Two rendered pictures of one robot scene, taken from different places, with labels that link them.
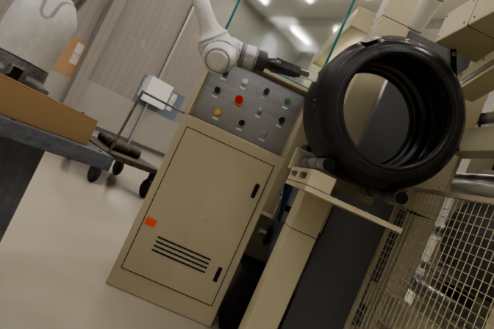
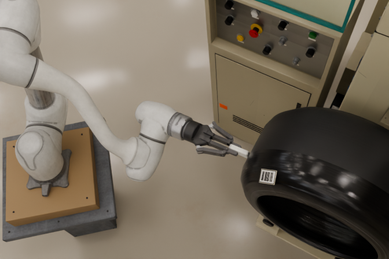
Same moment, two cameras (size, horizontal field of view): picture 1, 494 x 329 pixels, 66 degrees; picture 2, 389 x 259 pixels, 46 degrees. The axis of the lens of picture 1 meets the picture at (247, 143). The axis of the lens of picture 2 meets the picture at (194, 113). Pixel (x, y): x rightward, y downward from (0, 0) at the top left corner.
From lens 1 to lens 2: 206 cm
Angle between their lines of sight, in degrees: 73
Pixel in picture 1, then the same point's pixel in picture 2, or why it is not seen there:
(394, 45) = (291, 193)
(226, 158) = (260, 80)
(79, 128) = (89, 208)
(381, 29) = (375, 48)
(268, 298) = not seen: hidden behind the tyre
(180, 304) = not seen: hidden behind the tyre
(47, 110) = (68, 211)
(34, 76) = (56, 180)
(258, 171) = (296, 95)
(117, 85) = not seen: outside the picture
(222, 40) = (132, 167)
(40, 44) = (44, 176)
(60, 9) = (36, 163)
